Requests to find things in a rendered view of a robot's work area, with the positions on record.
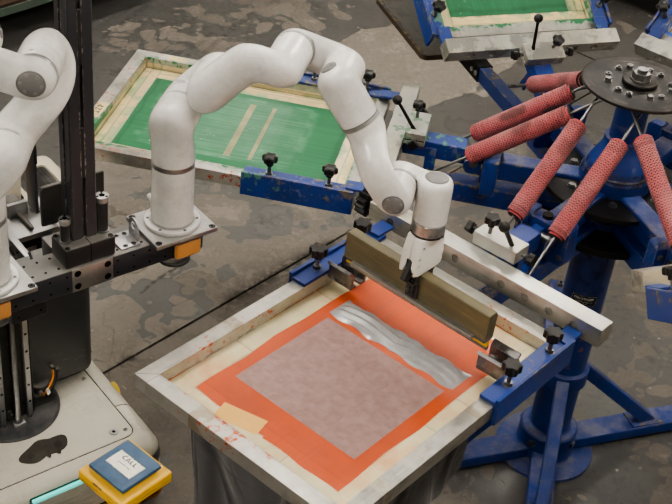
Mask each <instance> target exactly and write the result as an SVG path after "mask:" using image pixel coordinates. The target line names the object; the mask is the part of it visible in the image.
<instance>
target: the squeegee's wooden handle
mask: <svg viewBox="0 0 672 504"><path fill-rule="evenodd" d="M344 258H345V259H347V260H349V261H350V262H352V261H353V260H354V261H356V262H358V263H359V264H361V265H363V266H364V267H366V268H367V269H369V270H371V271H372V272H374V273H376V274H377V275H379V276H380V277H382V278H384V279H385V280H387V281H389V282H390V283H392V284H393V285H395V286H397V287H398V288H400V289H402V290H403V291H405V288H406V283H407V282H404V281H402V280H400V277H401V275H402V273H403V271H404V269H403V270H400V269H399V264H400V259H401V254H399V253H397V252H396V251H394V250H392V249H391V248H389V247H387V246H385V245H384V244H382V243H380V242H379V241H377V240H375V239H374V238H372V237H370V236H369V235H367V234H365V233H364V232H362V231H360V230H359V229H357V228H354V229H352V230H350V231H349V232H348V234H347V239H346V246H345V253H344ZM418 285H419V291H418V296H417V299H418V300H419V301H421V302H423V303H424V304H426V305H428V306H429V307H431V308H432V309H434V310H436V311H437V312H439V313H441V314H442V315H444V316H445V317H447V318H449V319H450V320H452V321H454V322H455V323H457V324H459V325H460V326H462V327H463V328H465V329H467V330H468V331H470V332H472V333H473V334H474V338H475V339H477V340H478V341H480V342H482V343H483V344H485V343H486V342H488V341H489V340H490V339H492V337H493V333H494V329H495V325H496V321H497V317H498V313H497V312H496V311H494V310H493V309H491V308H489V307H488V306H486V305H484V304H483V303H481V302H479V301H478V300H476V299H474V298H473V297H471V296H469V295H468V294H466V293H464V292H463V291H461V290H459V289H458V288H456V287H454V286H452V285H451V284H449V283H447V282H446V281H444V280H442V279H441V278H439V277H437V276H436V275H434V274H432V273H431V272H429V271H427V272H425V273H423V274H422V275H420V278H419V282H418Z"/></svg>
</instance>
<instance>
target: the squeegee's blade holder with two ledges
mask: <svg viewBox="0 0 672 504"><path fill-rule="evenodd" d="M350 266H351V267H353V268H354V269H356V270H358V271H359V272H361V273H362V274H364V275H366V276H367V277H369V278H370V279H372V280H374V281H375V282H377V283H379V284H380V285H382V286H383V287H385V288H387V289H388V290H390V291H391V292H393V293H395V294H396V295H398V296H400V297H401V298H403V299H404V300H406V301H408V302H409V303H411V304H412V305H414V306H416V307H417V308H419V309H421V310H422V311H424V312H425V313H427V314H429V315H430V316H432V317H433V318H435V319H437V320H438V321H440V322H442V323H443V324H445V325H446V326H448V327H450V328H451V329H453V330H454V331H456V332H458V333H459V334H461V335H463V336H464V337H466V338H467V339H469V340H471V339H472V338H474V334H473V333H472V332H470V331H468V330H467V329H465V328H463V327H462V326H460V325H459V324H457V323H455V322H454V321H452V320H450V319H449V318H447V317H445V316H444V315H442V314H441V313H439V312H437V311H436V310H434V309H432V308H431V307H429V306H428V305H426V304H424V303H423V302H421V301H419V300H418V299H416V300H414V299H413V298H411V297H409V296H408V295H406V294H405V291H403V290H402V289H400V288H398V287H397V286H395V285H393V284H392V283H390V282H389V281H387V280H385V279H384V278H382V277H380V276H379V275H377V274H376V273H374V272H372V271H371V270H369V269H367V268H366V267H364V266H363V265H361V264H359V263H358V262H356V261H354V260H353V261H352V262H350Z"/></svg>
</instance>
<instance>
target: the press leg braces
mask: <svg viewBox="0 0 672 504"><path fill-rule="evenodd" d="M587 362H588V361H587ZM588 364H589V367H590V370H589V374H588V377H587V380H588V381H589V382H591V383H592V384H593V385H595V386H596V387H597V388H598V389H600V390H601V391H602V392H603V393H605V394H606V395H607V396H608V397H610V398H611V399H612V400H613V401H615V402H616V403H617V404H618V405H620V406H621V407H622V408H624V409H625V410H626V411H627V412H623V414H624V416H625V417H626V419H627V420H628V421H629V423H630V424H631V425H632V427H633V428H636V427H642V426H647V425H653V424H658V423H663V421H662V419H661V418H660V417H659V415H658V414H657V413H656V411H655V410H654V409H653V407H650V408H645V407H644V406H643V405H641V404H640V403H639V402H638V401H637V400H635V399H634V398H633V397H632V396H630V395H629V394H628V393H627V392H625V391H624V390H623V389H622V388H621V387H619V386H618V385H617V384H616V383H614V382H613V381H612V380H611V379H609V378H608V377H607V376H606V375H604V374H603V373H602V372H601V371H600V370H598V369H597V368H596V367H595V366H593V365H592V364H591V363H590V362H588ZM569 385H570V383H566V382H561V381H556V384H555V389H554V394H553V400H552V407H551V413H550V419H549V425H548V431H547V437H546V443H545V448H544V454H543V459H542V465H541V470H540V476H539V481H538V486H537V491H536V496H535V501H534V500H529V499H528V504H549V501H550V496H551V491H552V485H553V480H554V475H555V469H556V464H557V458H558V453H559V447H560V441H561V435H562V429H563V423H564V417H565V411H566V404H567V398H568V391H569ZM490 426H491V419H490V420H489V421H488V422H487V423H486V424H484V425H483V426H482V427H481V428H479V429H478V430H477V431H476V432H475V433H473V434H472V435H471V436H470V437H468V441H467V444H468V443H469V442H470V441H472V440H473V439H474V438H476V437H477V436H478V435H479V434H481V433H482V432H483V431H485V430H486V429H487V428H488V427H490Z"/></svg>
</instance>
